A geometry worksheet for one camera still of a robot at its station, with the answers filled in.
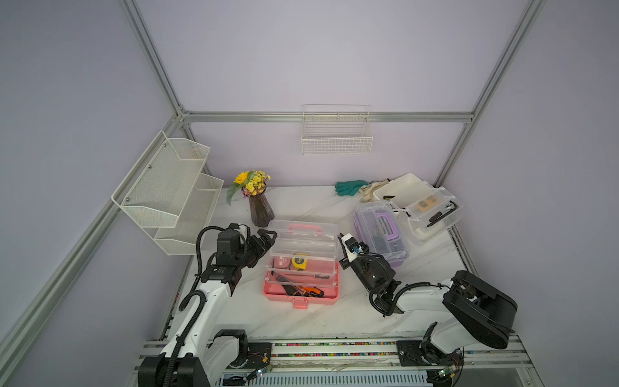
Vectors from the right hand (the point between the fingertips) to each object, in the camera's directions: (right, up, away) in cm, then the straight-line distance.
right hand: (341, 237), depth 82 cm
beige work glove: (+17, +19, +35) cm, 43 cm away
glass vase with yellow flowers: (-32, +19, +5) cm, 37 cm away
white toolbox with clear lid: (+38, +10, +18) cm, 43 cm away
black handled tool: (-18, -19, +3) cm, 26 cm away
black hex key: (+44, +7, +14) cm, 46 cm away
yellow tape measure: (-14, -9, +1) cm, 17 cm away
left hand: (-25, -2, 0) cm, 25 cm away
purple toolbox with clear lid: (+17, +2, +14) cm, 22 cm away
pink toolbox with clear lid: (-8, -18, +7) cm, 21 cm away
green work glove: (+8, +20, +36) cm, 43 cm away
